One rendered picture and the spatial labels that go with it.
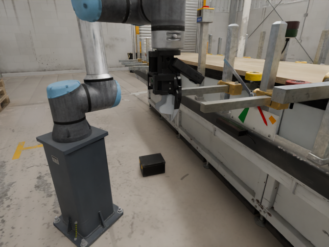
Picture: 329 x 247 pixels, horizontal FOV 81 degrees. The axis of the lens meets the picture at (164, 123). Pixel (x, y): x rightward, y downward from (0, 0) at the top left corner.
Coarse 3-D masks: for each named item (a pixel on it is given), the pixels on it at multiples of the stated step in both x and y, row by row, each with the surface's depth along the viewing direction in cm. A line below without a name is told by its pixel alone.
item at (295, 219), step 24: (216, 72) 138; (216, 96) 142; (240, 96) 119; (168, 120) 248; (192, 120) 192; (288, 120) 91; (312, 120) 80; (192, 144) 191; (216, 144) 157; (312, 144) 82; (216, 168) 155; (240, 168) 133; (240, 192) 131; (264, 192) 110; (288, 192) 99; (288, 216) 101; (312, 216) 89; (288, 240) 99; (312, 240) 91
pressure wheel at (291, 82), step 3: (288, 81) 75; (291, 81) 74; (294, 81) 76; (297, 81) 74; (300, 81) 76; (303, 81) 75; (306, 81) 74; (285, 84) 76; (288, 84) 74; (291, 84) 73; (294, 84) 72; (291, 105) 78; (291, 108) 78
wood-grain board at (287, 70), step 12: (192, 60) 174; (216, 60) 174; (240, 60) 174; (252, 60) 174; (264, 60) 174; (240, 72) 112; (288, 72) 103; (300, 72) 103; (312, 72) 103; (324, 72) 103
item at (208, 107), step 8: (256, 96) 72; (264, 96) 72; (208, 104) 63; (216, 104) 64; (224, 104) 65; (232, 104) 66; (240, 104) 67; (248, 104) 68; (256, 104) 70; (264, 104) 71; (208, 112) 64
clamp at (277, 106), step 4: (256, 92) 78; (260, 92) 76; (264, 92) 74; (268, 92) 74; (272, 92) 74; (272, 104) 71; (276, 104) 70; (280, 104) 69; (284, 104) 70; (288, 104) 70; (276, 108) 70; (280, 108) 70; (284, 108) 70
